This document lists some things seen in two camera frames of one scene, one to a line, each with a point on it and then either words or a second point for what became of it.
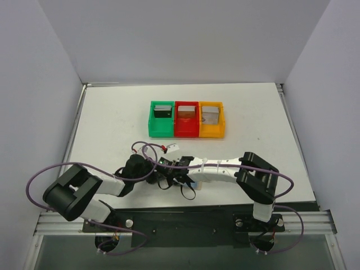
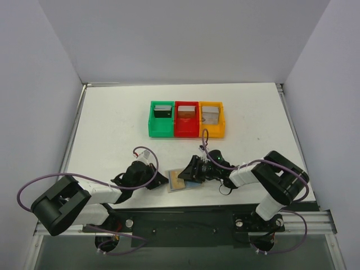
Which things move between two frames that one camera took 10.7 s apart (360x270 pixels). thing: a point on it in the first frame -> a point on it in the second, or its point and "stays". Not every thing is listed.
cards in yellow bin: (210, 115) stays
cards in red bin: (187, 112) stays
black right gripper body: (171, 167) -> (197, 169)
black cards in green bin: (162, 111) stays
